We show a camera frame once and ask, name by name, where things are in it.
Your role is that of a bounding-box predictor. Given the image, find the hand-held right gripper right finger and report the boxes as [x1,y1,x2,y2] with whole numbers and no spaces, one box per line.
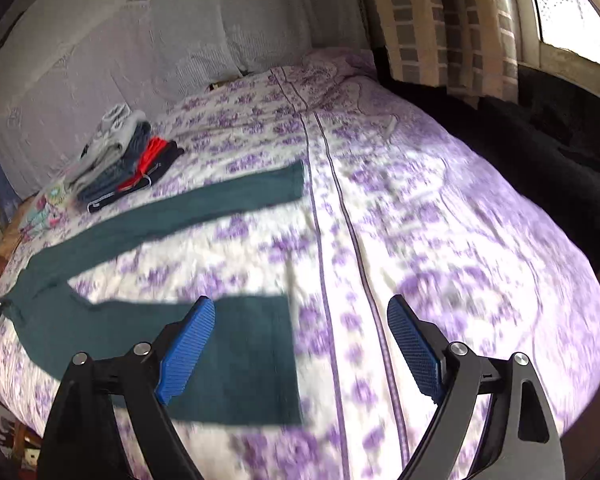
[387,294,566,480]

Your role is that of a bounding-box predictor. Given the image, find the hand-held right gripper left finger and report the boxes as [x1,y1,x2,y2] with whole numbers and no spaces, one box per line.
[37,296,216,480]

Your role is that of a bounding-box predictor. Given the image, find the green pants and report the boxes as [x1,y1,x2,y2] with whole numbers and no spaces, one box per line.
[0,160,306,428]

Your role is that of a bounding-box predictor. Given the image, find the folded red pants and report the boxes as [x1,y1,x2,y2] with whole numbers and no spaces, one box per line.
[117,137,173,192]

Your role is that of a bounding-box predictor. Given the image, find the folded grey pants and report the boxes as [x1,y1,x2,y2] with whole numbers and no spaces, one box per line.
[67,102,148,191]

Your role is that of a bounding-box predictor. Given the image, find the brown cloth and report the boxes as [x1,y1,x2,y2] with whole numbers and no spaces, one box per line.
[0,227,23,292]

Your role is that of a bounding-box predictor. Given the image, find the purple floral bed sheet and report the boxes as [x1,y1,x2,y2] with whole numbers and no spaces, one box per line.
[0,47,600,480]

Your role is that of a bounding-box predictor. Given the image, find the colourful floral cloth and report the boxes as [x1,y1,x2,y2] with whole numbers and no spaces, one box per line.
[17,182,81,238]

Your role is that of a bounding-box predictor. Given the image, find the folded blue jeans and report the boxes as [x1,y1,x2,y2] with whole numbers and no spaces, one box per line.
[77,122,153,201]

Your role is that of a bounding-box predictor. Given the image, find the dark cloth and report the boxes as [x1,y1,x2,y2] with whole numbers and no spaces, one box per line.
[375,45,600,273]

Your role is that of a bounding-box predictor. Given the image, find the grey lace headboard cover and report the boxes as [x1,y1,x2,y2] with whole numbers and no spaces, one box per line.
[0,0,368,196]

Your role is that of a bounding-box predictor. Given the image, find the checked curtain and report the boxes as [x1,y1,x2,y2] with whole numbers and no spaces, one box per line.
[365,0,522,101]

